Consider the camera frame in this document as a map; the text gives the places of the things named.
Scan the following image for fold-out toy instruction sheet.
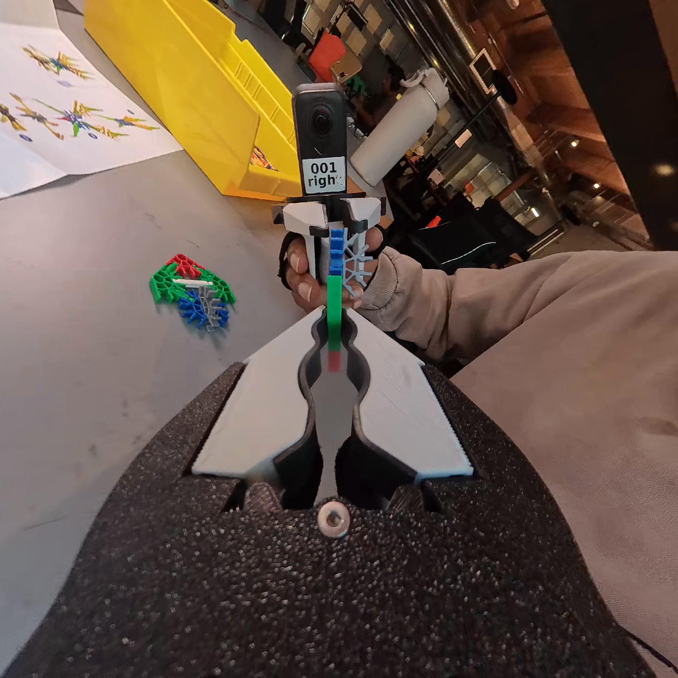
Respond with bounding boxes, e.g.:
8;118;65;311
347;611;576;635
0;19;183;200

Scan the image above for white water bottle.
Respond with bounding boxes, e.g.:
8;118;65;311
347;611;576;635
350;69;451;189

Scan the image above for blue grey toy connector cluster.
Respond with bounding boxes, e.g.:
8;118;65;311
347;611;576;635
176;289;232;335

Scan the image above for grey desk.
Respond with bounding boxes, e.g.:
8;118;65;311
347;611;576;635
0;0;424;663

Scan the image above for green red toy connector assembly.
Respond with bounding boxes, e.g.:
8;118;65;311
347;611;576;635
150;254;237;310

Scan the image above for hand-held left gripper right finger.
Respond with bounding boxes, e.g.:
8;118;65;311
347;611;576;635
335;311;475;480

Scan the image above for orange chair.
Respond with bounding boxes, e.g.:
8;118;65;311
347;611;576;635
308;32;347;83

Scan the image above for yellow parts bin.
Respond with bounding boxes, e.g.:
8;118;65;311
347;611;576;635
83;0;303;202

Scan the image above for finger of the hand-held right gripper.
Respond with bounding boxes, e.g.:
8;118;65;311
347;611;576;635
282;206;333;278
344;218;385;292

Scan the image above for person's right hand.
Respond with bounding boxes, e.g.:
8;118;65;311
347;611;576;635
279;233;327;312

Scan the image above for person's right forearm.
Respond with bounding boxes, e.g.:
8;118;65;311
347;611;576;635
355;246;678;366

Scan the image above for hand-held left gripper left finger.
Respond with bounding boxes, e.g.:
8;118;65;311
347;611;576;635
192;310;338;480

